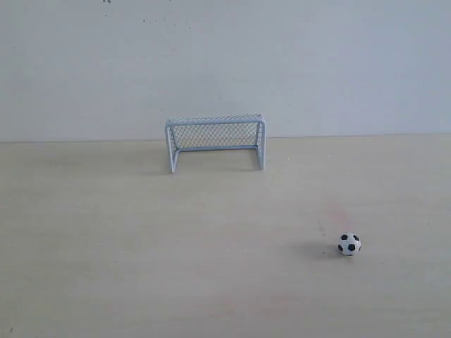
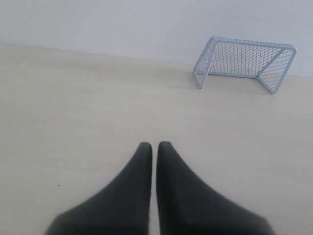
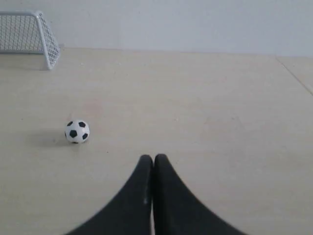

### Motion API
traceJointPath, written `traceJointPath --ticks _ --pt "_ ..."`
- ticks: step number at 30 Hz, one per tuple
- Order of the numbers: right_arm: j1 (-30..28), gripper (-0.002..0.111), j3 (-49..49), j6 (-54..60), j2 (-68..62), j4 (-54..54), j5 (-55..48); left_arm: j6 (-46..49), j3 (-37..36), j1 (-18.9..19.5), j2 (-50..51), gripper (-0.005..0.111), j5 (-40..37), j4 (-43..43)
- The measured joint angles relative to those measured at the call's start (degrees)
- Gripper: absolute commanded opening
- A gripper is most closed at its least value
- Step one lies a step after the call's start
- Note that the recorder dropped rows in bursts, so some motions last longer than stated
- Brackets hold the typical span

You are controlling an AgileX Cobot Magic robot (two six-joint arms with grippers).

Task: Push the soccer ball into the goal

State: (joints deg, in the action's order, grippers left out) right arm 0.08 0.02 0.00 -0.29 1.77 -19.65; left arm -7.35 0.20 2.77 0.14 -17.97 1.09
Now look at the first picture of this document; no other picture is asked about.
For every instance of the black and white mini ball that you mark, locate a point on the black and white mini ball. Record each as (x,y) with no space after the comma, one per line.
(349,244)

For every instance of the small white soccer goal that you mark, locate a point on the small white soccer goal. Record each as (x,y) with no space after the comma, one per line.
(236,132)

